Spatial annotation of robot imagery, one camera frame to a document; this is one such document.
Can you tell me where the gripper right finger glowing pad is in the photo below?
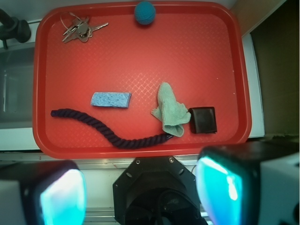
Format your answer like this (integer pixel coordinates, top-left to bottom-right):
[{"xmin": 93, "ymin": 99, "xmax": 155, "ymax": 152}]
[{"xmin": 195, "ymin": 141, "xmax": 300, "ymax": 225}]

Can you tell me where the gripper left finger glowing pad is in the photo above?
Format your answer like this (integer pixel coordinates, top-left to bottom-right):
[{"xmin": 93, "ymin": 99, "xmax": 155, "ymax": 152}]
[{"xmin": 0, "ymin": 160, "xmax": 87, "ymax": 225}]

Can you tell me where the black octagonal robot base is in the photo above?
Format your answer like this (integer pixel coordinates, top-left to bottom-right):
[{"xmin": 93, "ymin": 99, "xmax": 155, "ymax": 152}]
[{"xmin": 112, "ymin": 156, "xmax": 207, "ymax": 225}]

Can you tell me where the blue ball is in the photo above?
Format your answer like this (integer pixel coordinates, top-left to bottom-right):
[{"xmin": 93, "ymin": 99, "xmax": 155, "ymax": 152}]
[{"xmin": 134, "ymin": 1, "xmax": 156, "ymax": 25}]

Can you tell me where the dark brown leather wallet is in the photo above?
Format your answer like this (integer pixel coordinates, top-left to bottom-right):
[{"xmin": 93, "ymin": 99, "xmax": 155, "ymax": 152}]
[{"xmin": 188, "ymin": 107, "xmax": 217, "ymax": 134}]

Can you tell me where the light green cloth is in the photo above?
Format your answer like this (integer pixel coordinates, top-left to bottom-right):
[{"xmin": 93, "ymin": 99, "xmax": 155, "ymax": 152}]
[{"xmin": 151, "ymin": 82, "xmax": 191, "ymax": 137}]

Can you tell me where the blue sponge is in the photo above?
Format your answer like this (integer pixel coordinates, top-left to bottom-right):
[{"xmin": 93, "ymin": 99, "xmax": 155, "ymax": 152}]
[{"xmin": 90, "ymin": 92, "xmax": 131, "ymax": 108}]

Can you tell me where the red plastic tray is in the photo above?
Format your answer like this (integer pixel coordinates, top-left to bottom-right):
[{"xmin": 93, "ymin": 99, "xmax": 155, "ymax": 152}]
[{"xmin": 33, "ymin": 1, "xmax": 252, "ymax": 159}]

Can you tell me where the metal sink basin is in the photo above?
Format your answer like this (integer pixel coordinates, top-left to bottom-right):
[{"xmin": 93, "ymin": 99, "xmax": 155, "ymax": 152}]
[{"xmin": 0, "ymin": 43, "xmax": 35, "ymax": 129}]

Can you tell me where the bunch of metal keys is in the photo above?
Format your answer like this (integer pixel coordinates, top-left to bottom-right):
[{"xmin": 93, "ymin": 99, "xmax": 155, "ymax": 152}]
[{"xmin": 60, "ymin": 12, "xmax": 109, "ymax": 44}]

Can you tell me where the dark purple rope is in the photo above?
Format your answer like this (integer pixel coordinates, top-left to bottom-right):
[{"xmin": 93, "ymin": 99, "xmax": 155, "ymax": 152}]
[{"xmin": 50, "ymin": 108, "xmax": 174, "ymax": 150}]

